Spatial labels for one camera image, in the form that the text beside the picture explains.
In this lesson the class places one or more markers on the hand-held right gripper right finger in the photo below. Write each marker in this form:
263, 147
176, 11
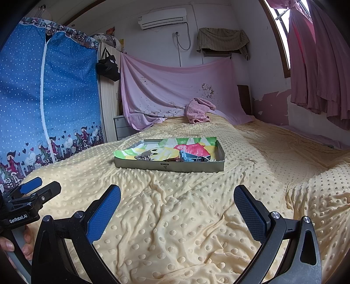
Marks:
250, 217

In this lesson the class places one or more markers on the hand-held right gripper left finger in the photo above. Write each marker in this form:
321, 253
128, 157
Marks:
104, 214

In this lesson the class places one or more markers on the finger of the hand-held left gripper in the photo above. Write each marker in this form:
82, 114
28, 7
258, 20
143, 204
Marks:
46, 192
30, 184

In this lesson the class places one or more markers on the grey metal tray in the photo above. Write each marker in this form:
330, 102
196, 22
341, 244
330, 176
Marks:
164, 166

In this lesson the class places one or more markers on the person's left hand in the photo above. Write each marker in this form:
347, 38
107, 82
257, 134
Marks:
27, 243

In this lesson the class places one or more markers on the blue wrist watch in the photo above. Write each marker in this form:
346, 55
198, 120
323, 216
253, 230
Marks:
187, 157

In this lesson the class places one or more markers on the grey drawer cabinet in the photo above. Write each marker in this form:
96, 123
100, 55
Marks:
123, 128

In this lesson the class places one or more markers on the colourful printed cloth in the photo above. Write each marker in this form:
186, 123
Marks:
191, 146

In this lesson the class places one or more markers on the blue printed wardrobe cover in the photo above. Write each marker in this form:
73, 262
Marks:
63, 95

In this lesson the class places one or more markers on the wooden wardrobe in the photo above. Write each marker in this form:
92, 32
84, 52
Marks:
110, 103

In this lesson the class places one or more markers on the pink towel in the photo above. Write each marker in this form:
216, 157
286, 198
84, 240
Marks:
199, 110

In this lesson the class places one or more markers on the brown headboard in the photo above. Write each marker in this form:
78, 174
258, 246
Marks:
244, 98

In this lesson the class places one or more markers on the black bag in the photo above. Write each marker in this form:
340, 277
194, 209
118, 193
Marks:
108, 68

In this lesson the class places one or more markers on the pink hanging sheet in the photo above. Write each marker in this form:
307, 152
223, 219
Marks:
169, 84

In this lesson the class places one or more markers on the pink curtain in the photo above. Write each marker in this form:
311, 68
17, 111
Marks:
336, 82
303, 68

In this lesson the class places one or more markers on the clear plastic bag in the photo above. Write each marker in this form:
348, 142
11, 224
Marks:
106, 39

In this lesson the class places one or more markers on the olive cloth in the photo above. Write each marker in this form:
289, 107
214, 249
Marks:
221, 38

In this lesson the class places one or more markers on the white air conditioner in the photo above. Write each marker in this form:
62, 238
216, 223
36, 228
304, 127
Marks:
164, 17

